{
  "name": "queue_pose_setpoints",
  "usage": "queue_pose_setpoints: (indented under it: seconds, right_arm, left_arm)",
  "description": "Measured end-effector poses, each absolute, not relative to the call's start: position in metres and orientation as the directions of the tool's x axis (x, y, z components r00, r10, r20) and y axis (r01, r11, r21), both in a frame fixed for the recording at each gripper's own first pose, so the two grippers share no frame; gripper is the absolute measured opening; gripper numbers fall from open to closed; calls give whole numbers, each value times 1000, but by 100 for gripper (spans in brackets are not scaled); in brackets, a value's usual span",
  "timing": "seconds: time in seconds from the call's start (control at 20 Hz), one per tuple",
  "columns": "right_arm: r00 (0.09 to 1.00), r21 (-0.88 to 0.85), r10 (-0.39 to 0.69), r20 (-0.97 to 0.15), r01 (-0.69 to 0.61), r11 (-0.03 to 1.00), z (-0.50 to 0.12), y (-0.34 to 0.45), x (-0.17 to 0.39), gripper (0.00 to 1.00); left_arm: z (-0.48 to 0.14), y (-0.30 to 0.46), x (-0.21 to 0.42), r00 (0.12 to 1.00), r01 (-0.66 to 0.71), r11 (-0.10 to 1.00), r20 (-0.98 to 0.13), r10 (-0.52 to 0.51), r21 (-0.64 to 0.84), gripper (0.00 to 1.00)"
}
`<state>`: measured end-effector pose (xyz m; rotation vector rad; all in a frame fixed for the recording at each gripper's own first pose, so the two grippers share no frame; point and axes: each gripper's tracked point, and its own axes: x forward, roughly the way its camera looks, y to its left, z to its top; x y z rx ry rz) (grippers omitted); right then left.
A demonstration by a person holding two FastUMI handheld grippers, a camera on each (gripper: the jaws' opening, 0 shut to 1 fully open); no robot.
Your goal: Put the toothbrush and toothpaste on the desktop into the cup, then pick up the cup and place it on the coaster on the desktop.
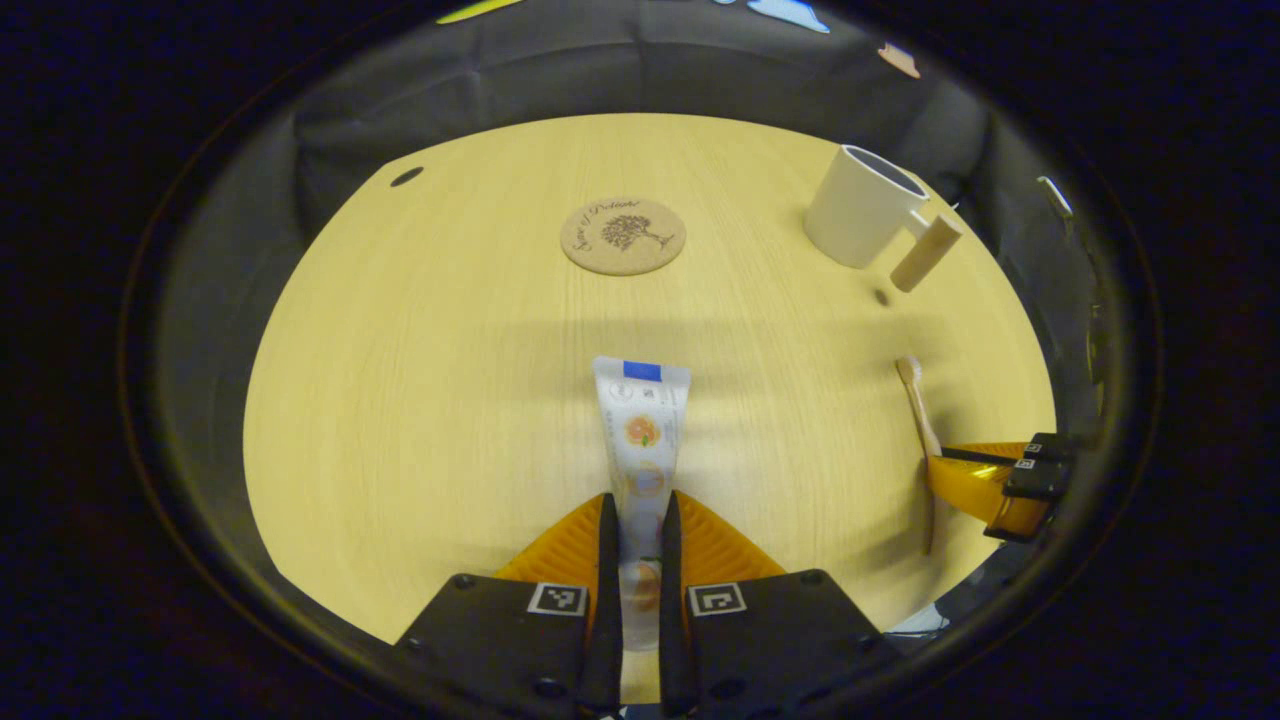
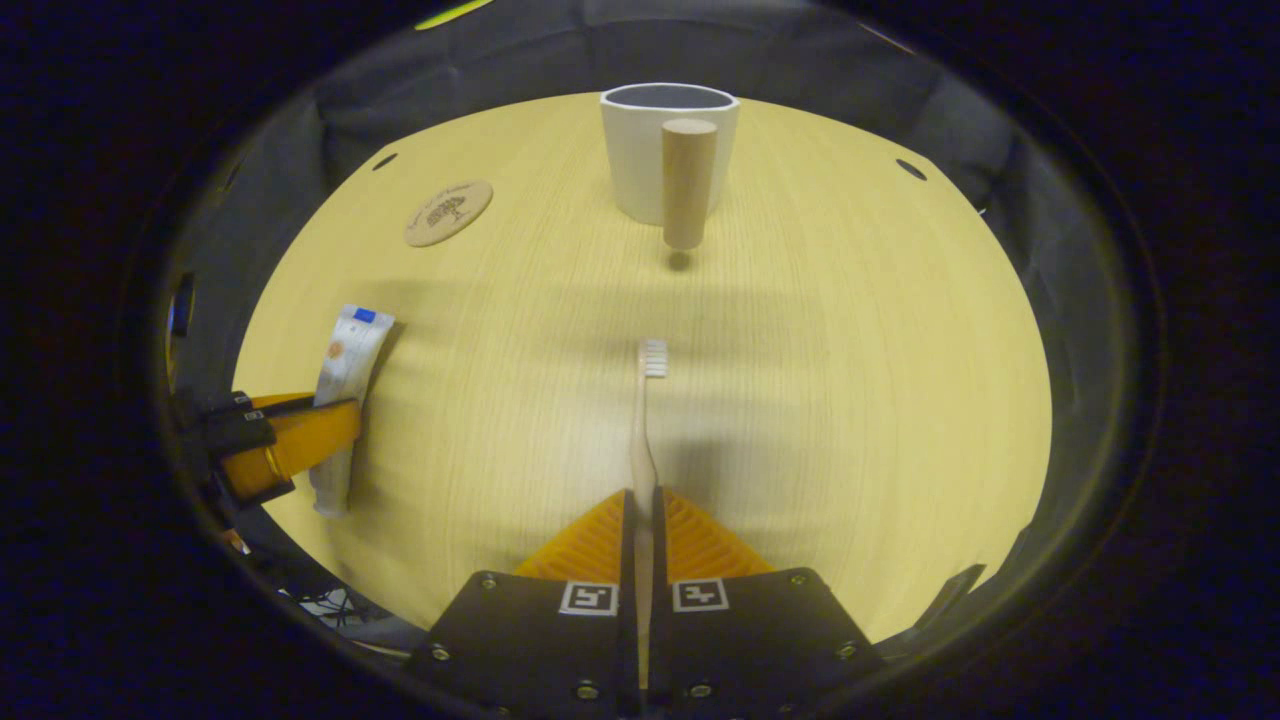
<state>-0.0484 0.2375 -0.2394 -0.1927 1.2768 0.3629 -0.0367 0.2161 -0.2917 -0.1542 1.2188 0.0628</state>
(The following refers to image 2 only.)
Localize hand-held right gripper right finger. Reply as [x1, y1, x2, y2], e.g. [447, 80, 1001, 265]
[650, 487, 886, 719]

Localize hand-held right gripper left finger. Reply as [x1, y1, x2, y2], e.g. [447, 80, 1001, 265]
[405, 488, 641, 720]

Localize white toothpaste tube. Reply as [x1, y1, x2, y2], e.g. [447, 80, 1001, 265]
[308, 304, 397, 519]

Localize beige toothbrush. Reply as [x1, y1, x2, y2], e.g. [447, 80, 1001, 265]
[628, 338, 669, 691]

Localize round wooden coaster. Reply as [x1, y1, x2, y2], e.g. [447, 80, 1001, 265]
[404, 179, 495, 248]

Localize white cup with wooden handle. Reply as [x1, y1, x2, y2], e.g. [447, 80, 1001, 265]
[600, 82, 741, 251]

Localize wooden desktop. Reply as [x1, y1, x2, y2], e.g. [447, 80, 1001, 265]
[232, 92, 1053, 646]

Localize tangled dark cables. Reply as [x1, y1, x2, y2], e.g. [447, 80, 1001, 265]
[285, 588, 361, 629]

